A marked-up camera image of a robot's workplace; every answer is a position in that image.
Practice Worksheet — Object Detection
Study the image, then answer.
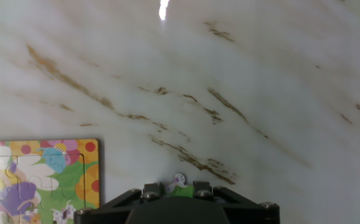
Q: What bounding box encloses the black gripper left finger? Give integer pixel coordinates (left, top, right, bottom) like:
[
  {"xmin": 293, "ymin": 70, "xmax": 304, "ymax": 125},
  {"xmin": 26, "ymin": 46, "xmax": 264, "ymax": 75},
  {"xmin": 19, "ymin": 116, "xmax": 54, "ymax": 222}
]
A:
[{"xmin": 73, "ymin": 182, "xmax": 165, "ymax": 224}]

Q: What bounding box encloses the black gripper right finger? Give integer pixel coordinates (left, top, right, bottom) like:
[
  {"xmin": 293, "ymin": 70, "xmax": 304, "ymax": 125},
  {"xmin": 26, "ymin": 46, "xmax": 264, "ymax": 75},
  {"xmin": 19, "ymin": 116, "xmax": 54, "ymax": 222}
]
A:
[{"xmin": 193, "ymin": 181, "xmax": 280, "ymax": 224}]

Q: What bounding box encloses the green orange puzzle piece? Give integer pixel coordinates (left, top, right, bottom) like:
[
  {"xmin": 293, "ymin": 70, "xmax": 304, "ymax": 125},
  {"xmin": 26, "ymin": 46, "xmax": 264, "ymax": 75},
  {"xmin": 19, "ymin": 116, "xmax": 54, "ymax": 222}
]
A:
[{"xmin": 164, "ymin": 173, "xmax": 195, "ymax": 198}]

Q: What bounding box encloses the colourful fairy puzzle board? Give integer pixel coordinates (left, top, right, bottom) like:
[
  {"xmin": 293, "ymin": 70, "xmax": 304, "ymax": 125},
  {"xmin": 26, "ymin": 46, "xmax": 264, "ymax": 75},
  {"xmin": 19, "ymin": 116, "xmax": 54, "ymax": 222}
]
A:
[{"xmin": 0, "ymin": 138, "xmax": 100, "ymax": 224}]

